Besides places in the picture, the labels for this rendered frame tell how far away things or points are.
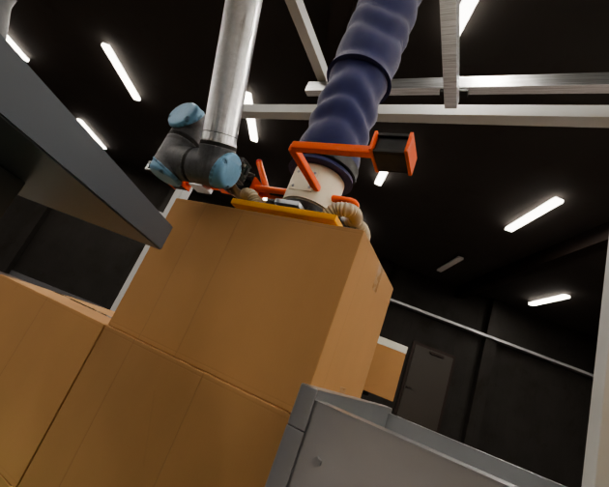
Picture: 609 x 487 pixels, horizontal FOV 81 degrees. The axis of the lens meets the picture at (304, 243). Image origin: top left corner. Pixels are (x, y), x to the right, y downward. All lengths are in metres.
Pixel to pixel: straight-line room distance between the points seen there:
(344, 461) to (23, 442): 0.86
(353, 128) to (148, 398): 0.93
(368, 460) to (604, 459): 1.42
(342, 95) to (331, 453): 1.01
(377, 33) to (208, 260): 0.95
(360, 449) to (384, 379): 2.29
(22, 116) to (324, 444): 0.49
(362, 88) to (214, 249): 0.70
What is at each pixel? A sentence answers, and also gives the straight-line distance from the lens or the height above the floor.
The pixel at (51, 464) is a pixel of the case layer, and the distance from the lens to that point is 1.12.
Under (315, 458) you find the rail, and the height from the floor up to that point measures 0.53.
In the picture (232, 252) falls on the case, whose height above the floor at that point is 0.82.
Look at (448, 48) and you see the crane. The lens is 3.02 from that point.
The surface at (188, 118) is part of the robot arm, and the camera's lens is 1.02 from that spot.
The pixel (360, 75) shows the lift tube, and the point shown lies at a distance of 1.29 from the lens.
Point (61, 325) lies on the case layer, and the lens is 1.23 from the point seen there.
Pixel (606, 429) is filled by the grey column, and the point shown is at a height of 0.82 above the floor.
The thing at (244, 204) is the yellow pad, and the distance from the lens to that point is 1.05.
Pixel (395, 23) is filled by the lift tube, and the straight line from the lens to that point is 1.49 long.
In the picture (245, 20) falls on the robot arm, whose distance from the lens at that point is 0.98.
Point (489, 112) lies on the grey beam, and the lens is 3.66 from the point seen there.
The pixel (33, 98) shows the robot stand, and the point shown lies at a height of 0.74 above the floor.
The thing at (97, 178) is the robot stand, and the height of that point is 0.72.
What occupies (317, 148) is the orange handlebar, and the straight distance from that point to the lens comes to 0.88.
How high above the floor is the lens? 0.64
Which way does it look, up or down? 17 degrees up
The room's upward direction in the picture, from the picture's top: 22 degrees clockwise
